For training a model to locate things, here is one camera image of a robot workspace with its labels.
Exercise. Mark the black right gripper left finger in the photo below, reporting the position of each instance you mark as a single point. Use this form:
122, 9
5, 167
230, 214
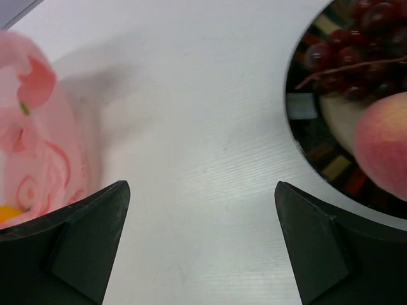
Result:
66, 256

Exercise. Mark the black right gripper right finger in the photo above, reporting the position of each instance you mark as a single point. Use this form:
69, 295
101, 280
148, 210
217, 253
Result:
339, 257

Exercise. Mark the yellow fake mango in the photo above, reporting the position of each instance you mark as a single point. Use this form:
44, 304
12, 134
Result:
10, 214

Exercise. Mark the pink plastic bag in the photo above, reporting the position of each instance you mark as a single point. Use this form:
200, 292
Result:
46, 163

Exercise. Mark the pink fake peach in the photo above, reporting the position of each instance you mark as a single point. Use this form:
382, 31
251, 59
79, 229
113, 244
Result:
380, 144

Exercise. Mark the dark red fake grapes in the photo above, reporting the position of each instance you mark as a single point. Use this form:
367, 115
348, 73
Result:
354, 49

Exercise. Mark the black rimmed round plate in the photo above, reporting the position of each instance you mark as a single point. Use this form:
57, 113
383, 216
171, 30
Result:
324, 127

